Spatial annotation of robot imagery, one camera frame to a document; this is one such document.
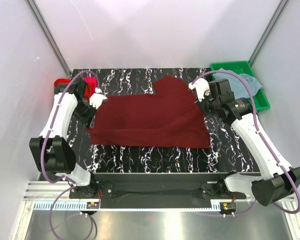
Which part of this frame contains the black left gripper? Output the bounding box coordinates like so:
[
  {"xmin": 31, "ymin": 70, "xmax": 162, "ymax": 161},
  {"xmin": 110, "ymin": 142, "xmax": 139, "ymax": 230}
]
[{"xmin": 73, "ymin": 100, "xmax": 100, "ymax": 129}]

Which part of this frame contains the dark red t-shirt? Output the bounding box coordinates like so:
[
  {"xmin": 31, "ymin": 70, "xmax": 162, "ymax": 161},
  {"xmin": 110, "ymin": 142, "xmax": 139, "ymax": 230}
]
[{"xmin": 87, "ymin": 75, "xmax": 210, "ymax": 149}]

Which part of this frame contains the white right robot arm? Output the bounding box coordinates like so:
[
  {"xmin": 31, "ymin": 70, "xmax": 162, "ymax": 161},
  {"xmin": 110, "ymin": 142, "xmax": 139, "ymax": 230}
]
[{"xmin": 188, "ymin": 78, "xmax": 300, "ymax": 206}]

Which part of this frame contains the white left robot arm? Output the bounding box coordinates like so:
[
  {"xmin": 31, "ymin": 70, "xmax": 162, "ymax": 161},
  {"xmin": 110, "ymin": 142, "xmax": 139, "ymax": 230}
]
[{"xmin": 29, "ymin": 79, "xmax": 98, "ymax": 198}]

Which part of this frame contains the light blue t-shirt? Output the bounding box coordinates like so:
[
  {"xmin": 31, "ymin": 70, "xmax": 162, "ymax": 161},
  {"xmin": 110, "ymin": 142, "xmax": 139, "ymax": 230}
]
[{"xmin": 212, "ymin": 72, "xmax": 264, "ymax": 100}]

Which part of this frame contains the folded pink t-shirt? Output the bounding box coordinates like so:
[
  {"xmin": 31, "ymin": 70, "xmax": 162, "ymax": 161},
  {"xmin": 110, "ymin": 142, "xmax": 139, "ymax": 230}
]
[{"xmin": 83, "ymin": 76, "xmax": 98, "ymax": 100}]

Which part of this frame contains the green plastic bin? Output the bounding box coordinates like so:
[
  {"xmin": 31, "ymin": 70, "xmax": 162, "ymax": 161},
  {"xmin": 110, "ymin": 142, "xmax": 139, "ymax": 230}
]
[{"xmin": 210, "ymin": 60, "xmax": 271, "ymax": 112}]

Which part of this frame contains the folded bright red t-shirt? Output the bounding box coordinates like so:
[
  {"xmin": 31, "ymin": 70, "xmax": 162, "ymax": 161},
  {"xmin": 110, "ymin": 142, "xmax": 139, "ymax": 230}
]
[{"xmin": 54, "ymin": 78, "xmax": 71, "ymax": 88}]

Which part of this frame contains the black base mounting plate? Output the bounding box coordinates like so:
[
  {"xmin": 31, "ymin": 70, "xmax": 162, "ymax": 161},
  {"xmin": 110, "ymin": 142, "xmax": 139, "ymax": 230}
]
[{"xmin": 69, "ymin": 172, "xmax": 245, "ymax": 200}]

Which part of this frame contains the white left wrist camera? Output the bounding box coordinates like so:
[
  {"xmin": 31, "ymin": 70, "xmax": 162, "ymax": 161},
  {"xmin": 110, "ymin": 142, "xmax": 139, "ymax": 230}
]
[{"xmin": 89, "ymin": 87, "xmax": 108, "ymax": 110}]

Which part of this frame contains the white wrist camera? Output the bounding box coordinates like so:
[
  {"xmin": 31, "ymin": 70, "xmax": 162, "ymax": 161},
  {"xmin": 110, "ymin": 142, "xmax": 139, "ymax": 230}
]
[
  {"xmin": 188, "ymin": 78, "xmax": 211, "ymax": 102},
  {"xmin": 89, "ymin": 87, "xmax": 108, "ymax": 110}
]

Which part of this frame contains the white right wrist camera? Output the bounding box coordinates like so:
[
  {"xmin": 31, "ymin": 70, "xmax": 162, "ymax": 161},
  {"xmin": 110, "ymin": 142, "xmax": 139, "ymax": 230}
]
[{"xmin": 188, "ymin": 78, "xmax": 211, "ymax": 102}]

